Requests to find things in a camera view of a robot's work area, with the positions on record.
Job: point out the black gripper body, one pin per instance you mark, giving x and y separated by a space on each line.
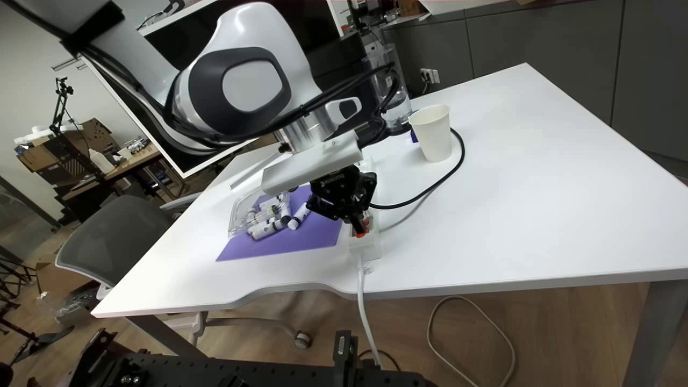
337 192

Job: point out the white power strip orange switch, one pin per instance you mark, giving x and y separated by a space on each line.
366 248

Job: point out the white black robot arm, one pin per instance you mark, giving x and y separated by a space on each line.
244 77

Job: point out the white cylinder black cap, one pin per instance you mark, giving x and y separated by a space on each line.
300 216
281 224

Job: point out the purple mat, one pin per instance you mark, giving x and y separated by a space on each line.
286 238

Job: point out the white paper cup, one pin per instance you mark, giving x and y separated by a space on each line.
432 134

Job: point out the cluttered shelf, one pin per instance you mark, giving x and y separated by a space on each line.
380 11

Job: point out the grey mesh office chair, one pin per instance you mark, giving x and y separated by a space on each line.
115 236

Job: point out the large black television screen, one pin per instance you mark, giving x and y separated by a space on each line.
130 99

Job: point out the cluttered wooden desk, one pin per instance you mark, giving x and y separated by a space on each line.
93 162

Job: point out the grey table leg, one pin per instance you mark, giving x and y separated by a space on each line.
657 336

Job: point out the white wall outlet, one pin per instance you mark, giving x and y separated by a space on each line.
430 76

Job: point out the black metal frame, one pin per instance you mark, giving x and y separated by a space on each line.
216 367

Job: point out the black camera tripod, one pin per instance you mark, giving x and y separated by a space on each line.
61 99

